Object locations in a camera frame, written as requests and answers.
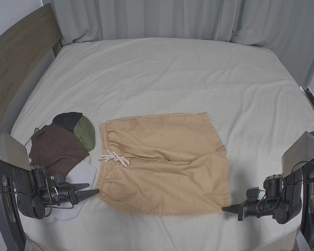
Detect tan shorts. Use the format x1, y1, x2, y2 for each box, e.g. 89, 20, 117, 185
98, 111, 231, 217

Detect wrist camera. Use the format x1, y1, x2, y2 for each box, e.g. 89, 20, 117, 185
51, 173, 66, 188
246, 187, 259, 202

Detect pale green curtain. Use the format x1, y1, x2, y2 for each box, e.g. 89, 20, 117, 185
39, 0, 234, 45
221, 0, 314, 89

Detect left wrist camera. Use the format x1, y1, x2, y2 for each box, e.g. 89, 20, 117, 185
51, 173, 66, 188

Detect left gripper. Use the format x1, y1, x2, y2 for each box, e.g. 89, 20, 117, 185
58, 183, 100, 206

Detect bed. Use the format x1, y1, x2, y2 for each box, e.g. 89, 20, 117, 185
0, 3, 314, 251

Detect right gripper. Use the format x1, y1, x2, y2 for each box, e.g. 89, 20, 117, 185
222, 201, 275, 221

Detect dark brown garment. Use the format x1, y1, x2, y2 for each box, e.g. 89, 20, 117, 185
29, 124, 90, 178

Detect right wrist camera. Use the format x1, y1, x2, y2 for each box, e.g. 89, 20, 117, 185
246, 187, 259, 202

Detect olive green garment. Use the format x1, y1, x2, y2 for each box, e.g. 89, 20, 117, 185
73, 115, 96, 152

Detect black garment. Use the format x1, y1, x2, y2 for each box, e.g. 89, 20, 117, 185
53, 111, 84, 134

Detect white garment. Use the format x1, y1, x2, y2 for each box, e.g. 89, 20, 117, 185
40, 156, 98, 224

